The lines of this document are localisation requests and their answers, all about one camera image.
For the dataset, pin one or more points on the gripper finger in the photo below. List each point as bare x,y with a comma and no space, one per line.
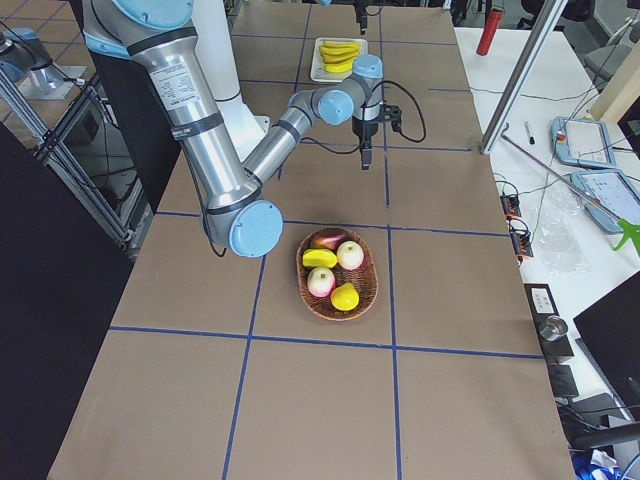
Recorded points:
363,23
363,159
369,159

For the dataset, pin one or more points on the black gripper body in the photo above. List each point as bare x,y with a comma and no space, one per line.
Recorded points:
364,131
360,11

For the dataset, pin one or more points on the yellow banana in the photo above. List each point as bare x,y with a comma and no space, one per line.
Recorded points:
339,59
340,45
338,68
338,52

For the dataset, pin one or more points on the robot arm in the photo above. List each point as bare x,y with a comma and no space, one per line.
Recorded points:
331,2
186,49

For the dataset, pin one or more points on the white bear tray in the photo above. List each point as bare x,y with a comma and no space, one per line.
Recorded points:
317,72

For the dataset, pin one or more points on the dark purple eggplant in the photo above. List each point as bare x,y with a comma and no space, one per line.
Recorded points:
328,239

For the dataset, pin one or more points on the red green apple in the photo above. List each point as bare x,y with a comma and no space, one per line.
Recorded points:
350,255
320,282

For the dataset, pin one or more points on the yellow starfruit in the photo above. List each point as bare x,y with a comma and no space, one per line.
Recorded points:
314,258

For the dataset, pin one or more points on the red cylinder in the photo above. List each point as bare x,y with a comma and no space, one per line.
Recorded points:
492,23

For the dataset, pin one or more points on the yellow lemon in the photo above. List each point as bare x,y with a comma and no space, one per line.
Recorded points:
345,297

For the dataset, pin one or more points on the black orange connector box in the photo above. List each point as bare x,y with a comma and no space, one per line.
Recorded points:
511,206

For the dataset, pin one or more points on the black marker pen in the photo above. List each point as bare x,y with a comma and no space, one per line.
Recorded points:
529,133

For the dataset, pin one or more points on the brown paper table cover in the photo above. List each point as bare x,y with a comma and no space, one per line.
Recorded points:
214,368

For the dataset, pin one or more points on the blue teach pendant far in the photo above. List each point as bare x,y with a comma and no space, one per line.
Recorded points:
582,143

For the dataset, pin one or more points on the blue teach pendant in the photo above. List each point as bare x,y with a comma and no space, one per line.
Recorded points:
612,189
582,143

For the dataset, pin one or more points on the black label box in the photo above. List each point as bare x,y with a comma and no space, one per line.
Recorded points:
542,305

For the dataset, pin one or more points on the blue teach pendant near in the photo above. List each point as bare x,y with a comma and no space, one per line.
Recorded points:
612,189

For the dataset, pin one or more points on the metal cup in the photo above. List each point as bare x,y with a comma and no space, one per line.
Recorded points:
552,328

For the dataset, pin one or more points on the metal reacher grabber stick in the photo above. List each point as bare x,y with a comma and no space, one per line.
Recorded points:
629,230

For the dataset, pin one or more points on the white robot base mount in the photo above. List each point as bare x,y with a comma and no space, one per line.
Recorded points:
215,55

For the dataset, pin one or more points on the aluminium frame post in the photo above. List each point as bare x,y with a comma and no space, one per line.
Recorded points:
547,19

